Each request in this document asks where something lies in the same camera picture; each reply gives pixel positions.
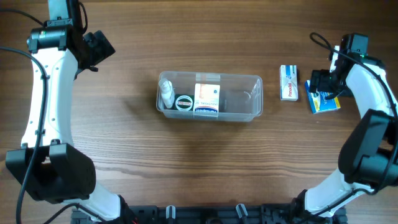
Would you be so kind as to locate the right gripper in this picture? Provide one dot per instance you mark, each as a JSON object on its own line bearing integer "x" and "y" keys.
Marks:
{"x": 321, "y": 85}

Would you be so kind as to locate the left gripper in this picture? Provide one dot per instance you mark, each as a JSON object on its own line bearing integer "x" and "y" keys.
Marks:
{"x": 102, "y": 48}

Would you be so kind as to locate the blue yellow VapoDrops box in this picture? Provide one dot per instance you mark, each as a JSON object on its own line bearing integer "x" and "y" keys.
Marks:
{"x": 319, "y": 102}

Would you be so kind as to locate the white Panadol box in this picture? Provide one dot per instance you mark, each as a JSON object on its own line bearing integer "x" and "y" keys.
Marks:
{"x": 288, "y": 83}

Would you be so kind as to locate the white spray bottle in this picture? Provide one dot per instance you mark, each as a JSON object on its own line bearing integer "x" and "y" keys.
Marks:
{"x": 167, "y": 92}

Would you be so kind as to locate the green round-logo packet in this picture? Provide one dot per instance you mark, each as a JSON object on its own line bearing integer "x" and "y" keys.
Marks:
{"x": 184, "y": 102}

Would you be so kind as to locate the white orange medicine box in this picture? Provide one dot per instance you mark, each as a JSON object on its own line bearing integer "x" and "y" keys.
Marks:
{"x": 206, "y": 99}

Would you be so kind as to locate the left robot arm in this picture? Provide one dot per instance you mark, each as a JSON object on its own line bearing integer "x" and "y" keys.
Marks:
{"x": 47, "y": 165}

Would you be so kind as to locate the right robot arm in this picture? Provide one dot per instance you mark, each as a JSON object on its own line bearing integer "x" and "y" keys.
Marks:
{"x": 367, "y": 162}

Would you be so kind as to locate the clear plastic container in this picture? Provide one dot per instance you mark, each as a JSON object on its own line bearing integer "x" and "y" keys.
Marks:
{"x": 241, "y": 96}

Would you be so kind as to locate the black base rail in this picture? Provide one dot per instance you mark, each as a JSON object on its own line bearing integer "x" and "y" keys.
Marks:
{"x": 264, "y": 214}

